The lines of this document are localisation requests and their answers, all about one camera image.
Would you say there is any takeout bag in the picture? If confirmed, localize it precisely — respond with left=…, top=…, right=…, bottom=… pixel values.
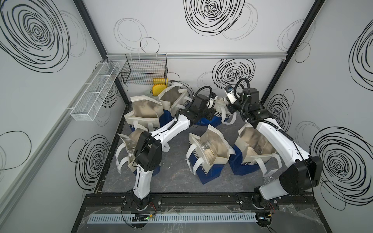
left=186, top=125, right=236, bottom=184
left=229, top=123, right=282, bottom=177
left=197, top=98, right=237, bottom=127
left=158, top=83, right=192, bottom=119
left=124, top=95, right=168, bottom=132
left=115, top=128, right=171, bottom=177

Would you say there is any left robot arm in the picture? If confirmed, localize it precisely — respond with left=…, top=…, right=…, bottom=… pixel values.
left=132, top=85, right=216, bottom=209

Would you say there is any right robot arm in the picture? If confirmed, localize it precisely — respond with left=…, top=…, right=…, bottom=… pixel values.
left=224, top=78, right=323, bottom=209

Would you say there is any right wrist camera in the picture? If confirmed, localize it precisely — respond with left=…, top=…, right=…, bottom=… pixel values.
left=224, top=84, right=237, bottom=104

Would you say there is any black wire basket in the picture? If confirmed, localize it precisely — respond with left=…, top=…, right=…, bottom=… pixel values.
left=120, top=53, right=168, bottom=85

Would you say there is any grey cable duct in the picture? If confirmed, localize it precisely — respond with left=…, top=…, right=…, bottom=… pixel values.
left=86, top=213, right=257, bottom=224

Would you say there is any white wire shelf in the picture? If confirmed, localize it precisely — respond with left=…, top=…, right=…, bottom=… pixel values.
left=71, top=61, right=119, bottom=121

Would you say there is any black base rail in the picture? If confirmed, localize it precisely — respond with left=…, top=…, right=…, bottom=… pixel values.
left=82, top=192, right=316, bottom=211

